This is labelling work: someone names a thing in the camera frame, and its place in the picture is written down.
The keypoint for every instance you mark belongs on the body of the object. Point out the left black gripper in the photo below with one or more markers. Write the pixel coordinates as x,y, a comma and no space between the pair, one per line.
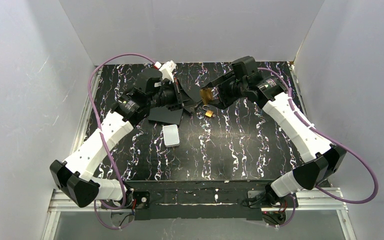
179,94

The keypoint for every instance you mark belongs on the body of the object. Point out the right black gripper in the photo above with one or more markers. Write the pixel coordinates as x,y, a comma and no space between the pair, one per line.
220,93

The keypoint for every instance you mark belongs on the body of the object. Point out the large brass padlock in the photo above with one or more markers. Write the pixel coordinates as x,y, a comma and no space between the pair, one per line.
209,96

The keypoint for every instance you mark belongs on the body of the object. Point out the small brass padlock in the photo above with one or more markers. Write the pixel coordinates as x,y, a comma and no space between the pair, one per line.
207,112

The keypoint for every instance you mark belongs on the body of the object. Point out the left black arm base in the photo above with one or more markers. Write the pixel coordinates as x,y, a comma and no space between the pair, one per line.
122,217

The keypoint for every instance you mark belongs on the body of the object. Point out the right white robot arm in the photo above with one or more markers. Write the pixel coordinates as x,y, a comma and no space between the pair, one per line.
321,157

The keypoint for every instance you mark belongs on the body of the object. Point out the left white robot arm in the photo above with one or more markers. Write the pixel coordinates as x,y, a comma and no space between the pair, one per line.
154,88

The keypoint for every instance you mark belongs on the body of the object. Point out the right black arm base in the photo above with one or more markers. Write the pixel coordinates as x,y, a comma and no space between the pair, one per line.
275,213

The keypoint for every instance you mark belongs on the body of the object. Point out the black square plate left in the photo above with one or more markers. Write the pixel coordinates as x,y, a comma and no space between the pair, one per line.
162,115

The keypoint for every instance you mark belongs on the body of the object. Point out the black square plate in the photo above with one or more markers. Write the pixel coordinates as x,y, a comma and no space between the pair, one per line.
193,96
162,115

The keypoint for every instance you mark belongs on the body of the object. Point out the black square plate right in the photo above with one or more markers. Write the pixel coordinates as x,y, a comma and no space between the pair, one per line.
193,96

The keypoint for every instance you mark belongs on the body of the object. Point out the white rectangular box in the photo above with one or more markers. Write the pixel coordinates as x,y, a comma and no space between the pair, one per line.
171,135

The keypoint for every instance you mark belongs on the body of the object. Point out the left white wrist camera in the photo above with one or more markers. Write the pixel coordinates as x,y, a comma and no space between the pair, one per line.
166,69

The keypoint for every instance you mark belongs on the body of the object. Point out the aluminium frame rail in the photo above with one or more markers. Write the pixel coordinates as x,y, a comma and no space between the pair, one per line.
217,199

